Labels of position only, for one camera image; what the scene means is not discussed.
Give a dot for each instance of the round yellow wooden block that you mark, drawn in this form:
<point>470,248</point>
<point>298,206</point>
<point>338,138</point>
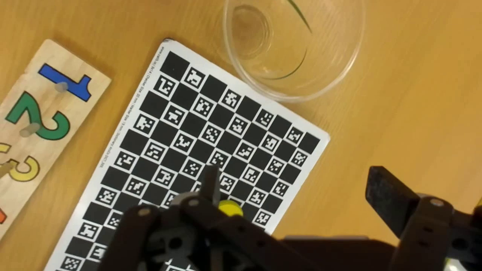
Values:
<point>231,208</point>

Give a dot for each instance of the black white calibration board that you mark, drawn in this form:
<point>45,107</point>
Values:
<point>201,125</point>

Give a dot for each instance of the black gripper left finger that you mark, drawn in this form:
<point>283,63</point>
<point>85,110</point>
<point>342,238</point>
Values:
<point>211,185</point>

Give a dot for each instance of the wooden number puzzle board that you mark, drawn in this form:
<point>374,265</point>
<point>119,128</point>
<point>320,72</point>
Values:
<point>60,114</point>

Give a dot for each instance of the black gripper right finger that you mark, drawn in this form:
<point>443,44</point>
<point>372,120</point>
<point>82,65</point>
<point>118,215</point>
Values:
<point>389,193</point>

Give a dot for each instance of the clear plastic cup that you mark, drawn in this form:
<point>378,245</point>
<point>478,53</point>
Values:
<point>261,30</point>

